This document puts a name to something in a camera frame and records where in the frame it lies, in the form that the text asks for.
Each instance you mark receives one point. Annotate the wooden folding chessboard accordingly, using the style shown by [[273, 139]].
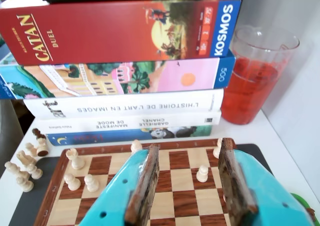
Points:
[[180, 181]]

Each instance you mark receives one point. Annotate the light wooden rook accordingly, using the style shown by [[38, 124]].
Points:
[[217, 148], [75, 161]]

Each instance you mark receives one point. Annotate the dark grey mat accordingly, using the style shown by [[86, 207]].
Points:
[[27, 203]]

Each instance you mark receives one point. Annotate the white Gabrielle Chanel book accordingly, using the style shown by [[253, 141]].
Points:
[[187, 122]]

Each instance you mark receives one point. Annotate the red Catan Duel box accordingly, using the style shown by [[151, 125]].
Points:
[[87, 33]]

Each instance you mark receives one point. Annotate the light wooden chess piece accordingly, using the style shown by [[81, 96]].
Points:
[[25, 185], [15, 170], [31, 148], [42, 148], [25, 158], [35, 172]]

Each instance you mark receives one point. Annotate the dark wooden chess piece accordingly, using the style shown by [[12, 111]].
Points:
[[38, 133]]

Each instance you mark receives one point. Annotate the green plastic tray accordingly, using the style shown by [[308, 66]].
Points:
[[300, 198]]

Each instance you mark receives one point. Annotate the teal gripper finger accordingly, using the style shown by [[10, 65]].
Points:
[[270, 206], [110, 201]]

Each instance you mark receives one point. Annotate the colourful puzzle box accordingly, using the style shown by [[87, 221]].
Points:
[[162, 75]]

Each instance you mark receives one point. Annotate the blue panda book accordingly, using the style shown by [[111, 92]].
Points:
[[112, 137]]

